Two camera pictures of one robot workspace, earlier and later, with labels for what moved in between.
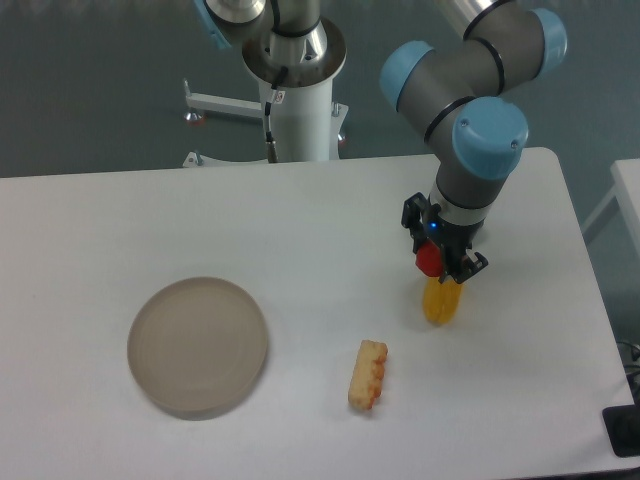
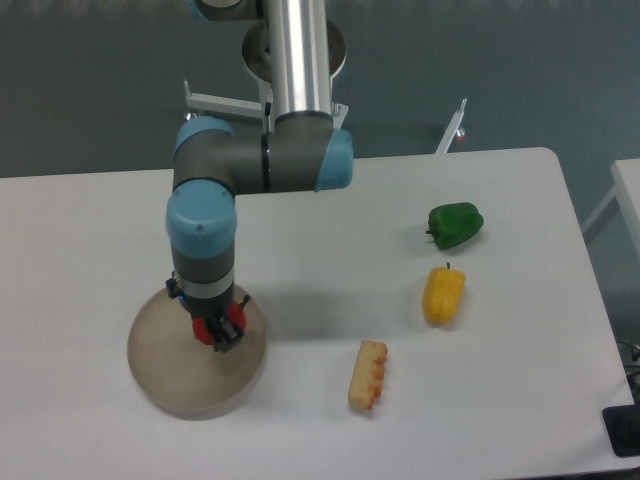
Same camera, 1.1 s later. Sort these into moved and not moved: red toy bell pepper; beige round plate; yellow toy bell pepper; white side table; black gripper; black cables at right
Moved: black gripper; red toy bell pepper
Not moved: black cables at right; yellow toy bell pepper; white side table; beige round plate
